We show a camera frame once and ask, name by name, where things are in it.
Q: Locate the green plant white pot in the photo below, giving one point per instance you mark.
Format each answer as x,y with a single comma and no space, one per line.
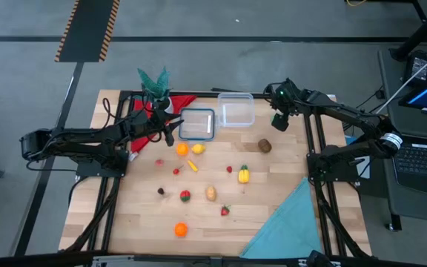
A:
156,87

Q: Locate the yellow toy pepper green stem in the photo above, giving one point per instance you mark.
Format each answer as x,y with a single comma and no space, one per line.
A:
243,175

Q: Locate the black hazard striped floor mat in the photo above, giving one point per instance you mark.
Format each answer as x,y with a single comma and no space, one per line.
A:
87,29

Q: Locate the red toy cherry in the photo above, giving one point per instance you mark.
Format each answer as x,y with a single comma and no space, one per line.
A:
176,171

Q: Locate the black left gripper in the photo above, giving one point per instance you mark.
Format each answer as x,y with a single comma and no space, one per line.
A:
150,124

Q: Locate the red cloth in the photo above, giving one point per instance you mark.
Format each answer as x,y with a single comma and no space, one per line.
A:
184,102

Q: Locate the small red toy strawberry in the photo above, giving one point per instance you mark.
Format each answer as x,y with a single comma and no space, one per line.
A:
229,169

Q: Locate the teal cloth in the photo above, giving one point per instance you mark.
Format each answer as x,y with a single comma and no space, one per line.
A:
291,226

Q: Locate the large red toy strawberry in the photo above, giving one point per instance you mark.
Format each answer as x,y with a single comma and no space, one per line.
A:
225,210

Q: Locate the laptop computer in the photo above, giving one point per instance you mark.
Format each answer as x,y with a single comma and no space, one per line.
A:
413,207

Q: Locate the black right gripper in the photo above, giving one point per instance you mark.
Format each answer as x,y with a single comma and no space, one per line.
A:
285,98

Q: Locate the clear plastic tupperware container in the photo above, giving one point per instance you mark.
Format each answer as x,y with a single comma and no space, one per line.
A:
235,111

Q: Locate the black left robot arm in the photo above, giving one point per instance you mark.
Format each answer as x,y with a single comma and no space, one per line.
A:
72,141

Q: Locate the tan toy potato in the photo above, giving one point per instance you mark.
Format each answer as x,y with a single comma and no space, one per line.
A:
211,193

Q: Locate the yellow toy lemon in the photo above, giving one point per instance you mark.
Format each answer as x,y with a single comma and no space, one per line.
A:
198,148

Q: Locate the black stand pole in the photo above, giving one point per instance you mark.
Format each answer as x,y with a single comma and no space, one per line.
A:
421,33

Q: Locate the black laptop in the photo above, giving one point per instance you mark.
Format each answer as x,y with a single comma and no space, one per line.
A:
421,163

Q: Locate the clear lid blue rim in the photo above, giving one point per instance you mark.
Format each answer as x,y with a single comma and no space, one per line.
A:
196,126

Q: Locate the red toy tomato green top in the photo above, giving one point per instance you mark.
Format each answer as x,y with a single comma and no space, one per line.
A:
185,196

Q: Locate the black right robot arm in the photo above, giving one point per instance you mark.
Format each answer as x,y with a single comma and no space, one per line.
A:
347,113

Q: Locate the dark brown toy berry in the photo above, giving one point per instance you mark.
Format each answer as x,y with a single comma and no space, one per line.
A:
160,191

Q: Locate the white rod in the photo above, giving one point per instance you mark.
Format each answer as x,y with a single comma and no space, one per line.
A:
402,89

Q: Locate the orange toy fruit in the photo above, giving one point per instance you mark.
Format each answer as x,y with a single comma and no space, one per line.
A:
181,229
182,149

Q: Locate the brown toy kiwi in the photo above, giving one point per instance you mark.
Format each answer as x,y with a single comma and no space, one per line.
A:
264,145

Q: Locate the black aluminium table frame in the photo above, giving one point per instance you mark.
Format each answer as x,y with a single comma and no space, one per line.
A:
125,95

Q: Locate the black power adapter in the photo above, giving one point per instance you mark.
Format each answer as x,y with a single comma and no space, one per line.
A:
417,66

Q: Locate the pink toy peach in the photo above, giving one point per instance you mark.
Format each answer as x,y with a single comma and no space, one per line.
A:
159,162

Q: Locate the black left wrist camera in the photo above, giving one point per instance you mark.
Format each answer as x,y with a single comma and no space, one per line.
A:
169,139

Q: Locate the yellow toy banana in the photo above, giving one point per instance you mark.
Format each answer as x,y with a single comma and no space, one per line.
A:
192,165

